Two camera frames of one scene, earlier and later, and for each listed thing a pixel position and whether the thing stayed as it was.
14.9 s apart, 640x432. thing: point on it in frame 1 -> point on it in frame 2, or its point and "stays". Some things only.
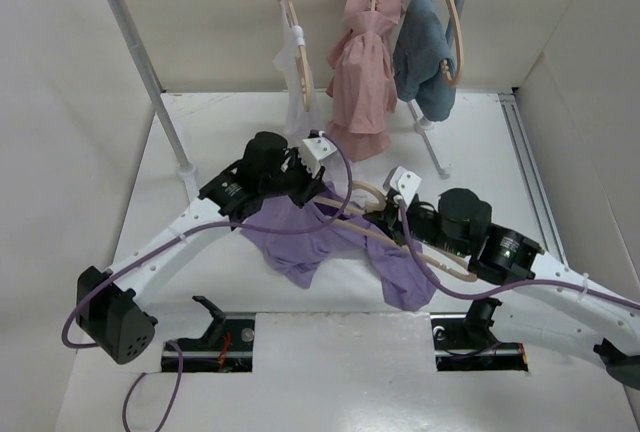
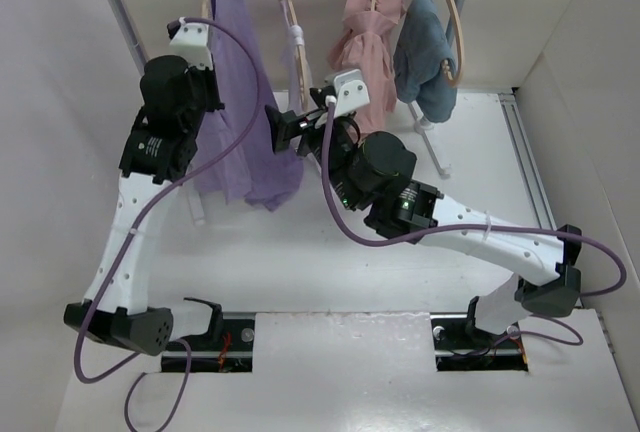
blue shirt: [420, 48] stays
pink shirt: [361, 68] stays
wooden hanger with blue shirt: [457, 11] stays
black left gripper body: [293, 181] -> [206, 90]
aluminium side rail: [543, 209] stays
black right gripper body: [425, 225] -> [342, 146]
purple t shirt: [300, 237] -> [268, 178]
